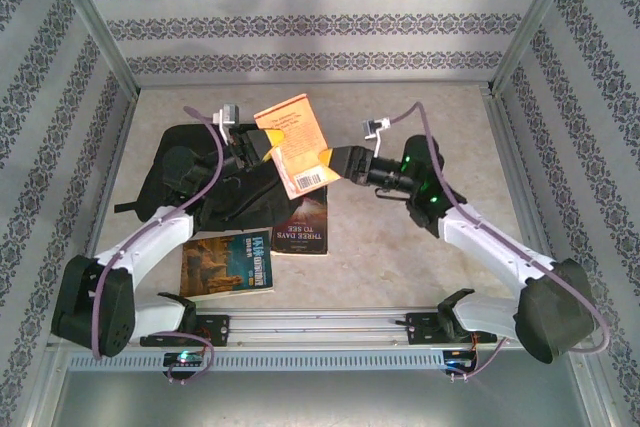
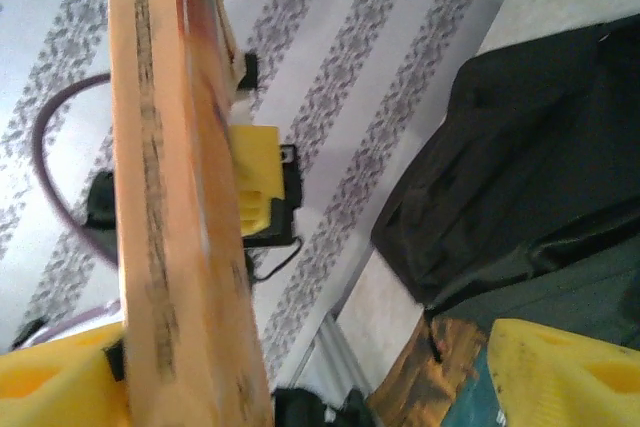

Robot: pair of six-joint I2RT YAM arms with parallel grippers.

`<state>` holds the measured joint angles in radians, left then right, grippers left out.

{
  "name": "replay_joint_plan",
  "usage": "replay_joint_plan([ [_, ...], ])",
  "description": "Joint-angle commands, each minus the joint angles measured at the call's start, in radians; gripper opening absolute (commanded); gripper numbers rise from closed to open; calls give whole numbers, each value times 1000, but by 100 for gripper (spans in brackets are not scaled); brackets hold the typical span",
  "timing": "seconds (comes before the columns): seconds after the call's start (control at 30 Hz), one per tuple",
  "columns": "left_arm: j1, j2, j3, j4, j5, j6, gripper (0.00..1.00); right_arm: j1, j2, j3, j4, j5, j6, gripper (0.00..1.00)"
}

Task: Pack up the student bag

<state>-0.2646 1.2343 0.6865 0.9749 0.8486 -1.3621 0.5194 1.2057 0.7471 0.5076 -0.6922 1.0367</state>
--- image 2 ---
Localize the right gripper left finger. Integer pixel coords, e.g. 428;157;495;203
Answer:
0;321;132;427

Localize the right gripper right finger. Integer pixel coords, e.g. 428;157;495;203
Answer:
487;317;640;427

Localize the orange book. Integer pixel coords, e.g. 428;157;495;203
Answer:
104;0;276;427

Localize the black fabric backpack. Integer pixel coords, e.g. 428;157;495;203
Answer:
369;11;640;348

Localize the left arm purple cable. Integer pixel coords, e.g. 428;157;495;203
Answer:
31;71;124;331

